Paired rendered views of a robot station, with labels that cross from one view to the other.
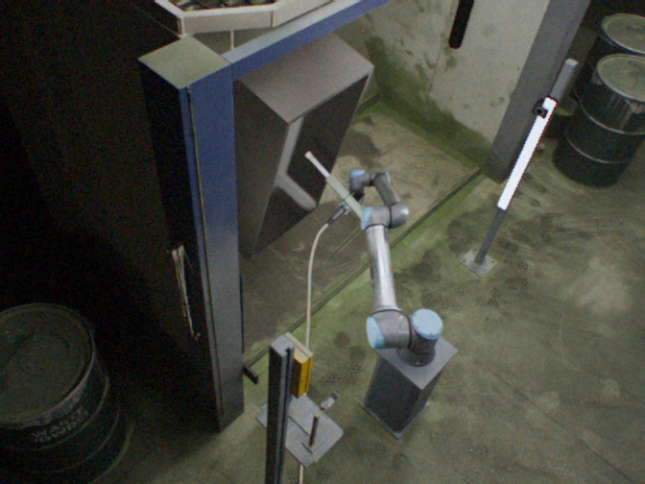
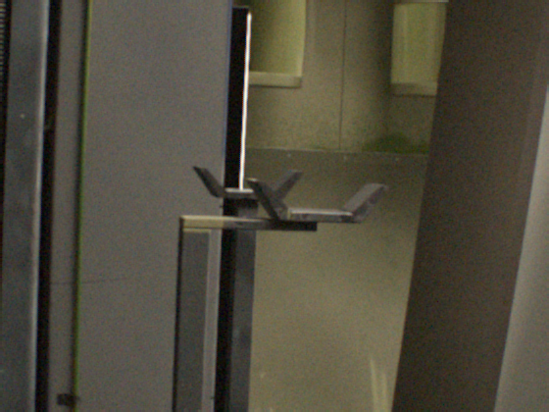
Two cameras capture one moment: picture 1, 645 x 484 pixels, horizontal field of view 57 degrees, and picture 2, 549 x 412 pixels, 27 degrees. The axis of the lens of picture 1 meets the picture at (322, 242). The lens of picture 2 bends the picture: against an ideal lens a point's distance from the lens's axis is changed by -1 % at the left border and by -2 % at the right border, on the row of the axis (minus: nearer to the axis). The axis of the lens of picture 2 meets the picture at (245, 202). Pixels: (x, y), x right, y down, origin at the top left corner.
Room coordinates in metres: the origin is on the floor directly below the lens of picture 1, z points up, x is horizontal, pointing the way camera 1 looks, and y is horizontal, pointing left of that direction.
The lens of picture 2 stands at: (0.46, -0.52, 1.14)
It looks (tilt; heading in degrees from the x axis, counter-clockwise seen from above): 3 degrees down; 41
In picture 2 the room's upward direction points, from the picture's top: 3 degrees clockwise
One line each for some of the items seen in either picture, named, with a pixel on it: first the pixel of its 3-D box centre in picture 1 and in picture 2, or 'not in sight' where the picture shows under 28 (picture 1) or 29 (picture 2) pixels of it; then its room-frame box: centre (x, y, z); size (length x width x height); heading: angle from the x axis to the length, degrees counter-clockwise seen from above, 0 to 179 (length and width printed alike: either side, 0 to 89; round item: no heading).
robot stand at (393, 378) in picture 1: (404, 378); not in sight; (1.55, -0.54, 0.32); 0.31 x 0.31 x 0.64; 52
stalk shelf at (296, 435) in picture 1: (298, 423); not in sight; (1.03, 0.00, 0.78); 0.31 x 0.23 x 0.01; 52
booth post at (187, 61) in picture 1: (209, 298); (132, 125); (1.37, 0.44, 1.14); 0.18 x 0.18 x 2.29; 52
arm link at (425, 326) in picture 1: (422, 330); not in sight; (1.55, -0.53, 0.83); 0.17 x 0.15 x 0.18; 101
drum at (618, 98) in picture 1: (609, 125); not in sight; (3.89, -2.09, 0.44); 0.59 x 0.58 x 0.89; 157
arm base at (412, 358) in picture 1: (418, 345); not in sight; (1.55, -0.54, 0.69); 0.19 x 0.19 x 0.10
